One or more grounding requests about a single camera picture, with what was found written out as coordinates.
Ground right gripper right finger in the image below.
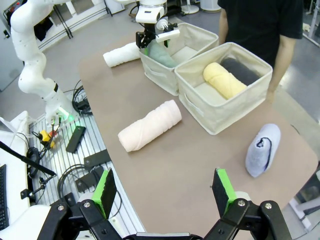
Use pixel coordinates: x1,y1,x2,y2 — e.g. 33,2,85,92
203,167,293,240

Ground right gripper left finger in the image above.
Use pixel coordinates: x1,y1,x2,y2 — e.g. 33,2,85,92
38,167,121,240

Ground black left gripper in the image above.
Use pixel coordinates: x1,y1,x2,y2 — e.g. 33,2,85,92
136,22,172,55

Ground teal towel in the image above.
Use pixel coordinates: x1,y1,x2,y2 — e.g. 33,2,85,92
147,41,179,69

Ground white towel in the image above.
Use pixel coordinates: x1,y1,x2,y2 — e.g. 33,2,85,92
102,41,141,68

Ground lavender blue towel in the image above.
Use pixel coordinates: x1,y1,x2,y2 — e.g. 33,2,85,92
244,122,282,179

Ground yellow towel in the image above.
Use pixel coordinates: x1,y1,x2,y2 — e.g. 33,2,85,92
202,62,248,100

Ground pink towel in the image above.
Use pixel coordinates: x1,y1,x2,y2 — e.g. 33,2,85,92
117,99,183,153

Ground dark grey towel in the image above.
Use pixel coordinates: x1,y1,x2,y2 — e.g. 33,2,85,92
219,57,262,87

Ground person's right forearm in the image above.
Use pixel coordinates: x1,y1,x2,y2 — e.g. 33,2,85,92
218,9,230,45

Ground person's left forearm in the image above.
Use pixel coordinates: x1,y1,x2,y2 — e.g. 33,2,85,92
266,34,294,95

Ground person's left hand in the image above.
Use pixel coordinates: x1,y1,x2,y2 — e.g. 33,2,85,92
265,88,277,105

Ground black metal mounting plate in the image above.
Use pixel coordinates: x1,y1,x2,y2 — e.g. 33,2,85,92
83,149,112,168
74,166,105,194

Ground cream fabric storage bin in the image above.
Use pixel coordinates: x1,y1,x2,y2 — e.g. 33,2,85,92
174,41,274,136
138,21,220,97

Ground white round stand base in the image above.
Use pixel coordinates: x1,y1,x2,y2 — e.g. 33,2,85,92
181,0,200,15

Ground aluminium profile base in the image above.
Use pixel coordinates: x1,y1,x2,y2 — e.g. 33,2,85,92
28,109,147,240

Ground long black block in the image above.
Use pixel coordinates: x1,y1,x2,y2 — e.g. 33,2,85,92
65,125,87,154

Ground white cylindrical air purifier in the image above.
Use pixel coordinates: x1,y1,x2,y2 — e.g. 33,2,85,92
199,0,222,12

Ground yellow emergency stop box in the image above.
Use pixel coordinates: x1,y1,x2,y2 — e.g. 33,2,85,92
39,129,56,149

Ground black rod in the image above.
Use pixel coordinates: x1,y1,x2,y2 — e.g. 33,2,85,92
0,141,57,177

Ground white side desk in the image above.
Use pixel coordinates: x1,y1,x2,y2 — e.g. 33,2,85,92
0,111,30,226

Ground person in black shirt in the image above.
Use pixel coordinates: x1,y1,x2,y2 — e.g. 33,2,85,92
216,0,305,68

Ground black keyboard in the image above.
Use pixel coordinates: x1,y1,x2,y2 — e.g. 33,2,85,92
0,163,10,231

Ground control box with red button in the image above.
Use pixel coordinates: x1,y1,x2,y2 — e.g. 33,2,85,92
2,0,27,13

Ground black cable tangle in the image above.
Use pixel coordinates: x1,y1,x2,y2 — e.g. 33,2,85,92
71,79,94,116

